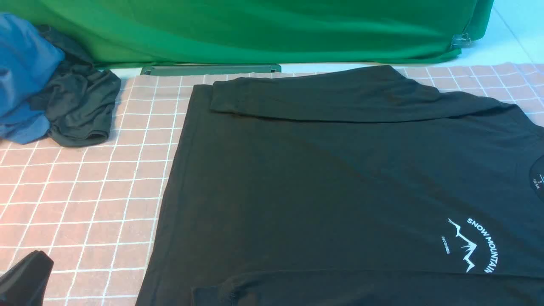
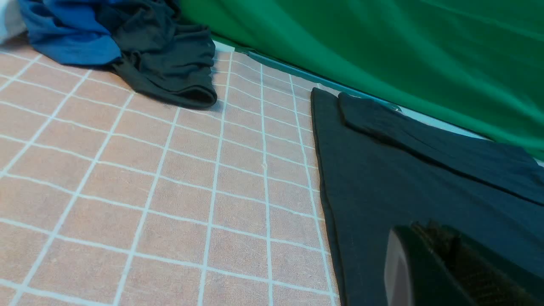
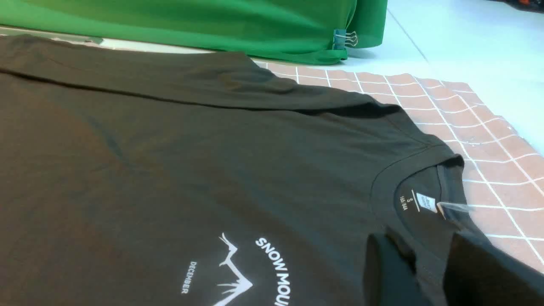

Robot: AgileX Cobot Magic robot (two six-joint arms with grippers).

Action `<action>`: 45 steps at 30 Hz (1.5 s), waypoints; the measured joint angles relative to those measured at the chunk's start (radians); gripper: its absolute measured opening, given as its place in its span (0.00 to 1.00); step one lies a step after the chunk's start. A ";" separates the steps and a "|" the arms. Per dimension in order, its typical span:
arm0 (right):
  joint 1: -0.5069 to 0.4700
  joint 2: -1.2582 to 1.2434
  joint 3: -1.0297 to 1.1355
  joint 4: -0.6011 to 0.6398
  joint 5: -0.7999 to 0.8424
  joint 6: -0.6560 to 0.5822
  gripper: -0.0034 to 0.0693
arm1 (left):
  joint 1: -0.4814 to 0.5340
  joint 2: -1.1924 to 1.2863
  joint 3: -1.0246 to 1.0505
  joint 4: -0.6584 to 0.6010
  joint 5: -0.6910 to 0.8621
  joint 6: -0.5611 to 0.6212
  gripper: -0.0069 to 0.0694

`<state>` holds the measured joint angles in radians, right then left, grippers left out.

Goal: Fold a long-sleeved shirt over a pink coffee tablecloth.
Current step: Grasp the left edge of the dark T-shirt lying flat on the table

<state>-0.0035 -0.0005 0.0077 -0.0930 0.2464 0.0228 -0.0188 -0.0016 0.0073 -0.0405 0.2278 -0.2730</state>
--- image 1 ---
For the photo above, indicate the gray long-sleeved shirt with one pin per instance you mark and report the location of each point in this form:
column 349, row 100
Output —
column 353, row 188

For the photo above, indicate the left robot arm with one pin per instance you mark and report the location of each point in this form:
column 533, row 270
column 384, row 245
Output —
column 25, row 283

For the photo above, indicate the dark green metal bar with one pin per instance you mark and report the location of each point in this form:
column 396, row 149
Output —
column 191, row 70

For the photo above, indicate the pink checkered tablecloth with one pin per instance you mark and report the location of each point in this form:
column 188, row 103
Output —
column 94, row 211

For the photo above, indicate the green backdrop cloth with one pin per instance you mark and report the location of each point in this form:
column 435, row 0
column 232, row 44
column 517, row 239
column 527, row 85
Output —
column 137, row 32

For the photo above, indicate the dark crumpled garment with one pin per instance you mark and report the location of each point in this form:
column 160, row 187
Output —
column 79, row 99

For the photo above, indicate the metal binder clip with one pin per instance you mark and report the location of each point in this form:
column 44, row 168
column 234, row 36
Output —
column 460, row 41

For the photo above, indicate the blue garment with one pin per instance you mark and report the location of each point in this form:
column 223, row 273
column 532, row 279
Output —
column 27, row 62

